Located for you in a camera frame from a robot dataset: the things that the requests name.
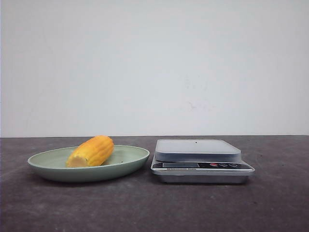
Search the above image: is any yellow corn cob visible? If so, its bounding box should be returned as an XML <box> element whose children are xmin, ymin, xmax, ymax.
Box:
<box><xmin>66</xmin><ymin>135</ymin><xmax>114</xmax><ymax>168</ymax></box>

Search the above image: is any silver digital kitchen scale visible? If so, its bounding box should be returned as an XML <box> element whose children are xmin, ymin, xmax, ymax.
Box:
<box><xmin>151</xmin><ymin>139</ymin><xmax>255</xmax><ymax>184</ymax></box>

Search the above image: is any light green plate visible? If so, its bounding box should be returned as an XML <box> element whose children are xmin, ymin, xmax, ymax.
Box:
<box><xmin>28</xmin><ymin>145</ymin><xmax>150</xmax><ymax>183</ymax></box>

